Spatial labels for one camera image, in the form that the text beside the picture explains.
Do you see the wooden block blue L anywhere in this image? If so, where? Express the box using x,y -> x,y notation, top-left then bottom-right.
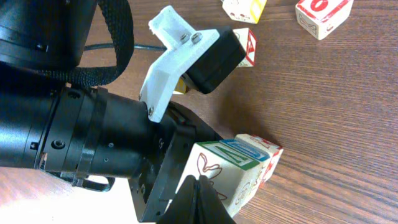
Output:
221,138 -> 266,198

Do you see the wooden block red 6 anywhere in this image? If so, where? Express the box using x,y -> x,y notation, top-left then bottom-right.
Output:
295,0 -> 354,40

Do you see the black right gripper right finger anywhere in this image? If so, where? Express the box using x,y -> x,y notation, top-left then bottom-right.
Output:
195,175 -> 236,224

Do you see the wooden block red Q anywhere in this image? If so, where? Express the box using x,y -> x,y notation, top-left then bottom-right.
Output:
235,134 -> 284,190

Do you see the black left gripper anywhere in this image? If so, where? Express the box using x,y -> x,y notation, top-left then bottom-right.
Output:
128,102 -> 221,223

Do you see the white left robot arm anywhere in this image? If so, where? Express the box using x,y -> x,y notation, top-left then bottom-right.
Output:
1,1 -> 241,223

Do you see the wooden block blue side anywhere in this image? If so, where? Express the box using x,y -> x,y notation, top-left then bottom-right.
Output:
173,78 -> 189,95

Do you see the wooden block animal drawing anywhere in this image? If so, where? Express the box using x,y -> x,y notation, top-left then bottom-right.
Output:
233,28 -> 257,67

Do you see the wooden block mushroom A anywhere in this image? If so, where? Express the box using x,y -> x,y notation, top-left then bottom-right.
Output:
222,0 -> 267,24

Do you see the wooden block Z bird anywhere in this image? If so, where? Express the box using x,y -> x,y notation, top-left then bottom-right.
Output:
167,140 -> 261,218

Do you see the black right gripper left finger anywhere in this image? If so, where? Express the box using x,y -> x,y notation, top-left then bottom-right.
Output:
157,175 -> 197,224

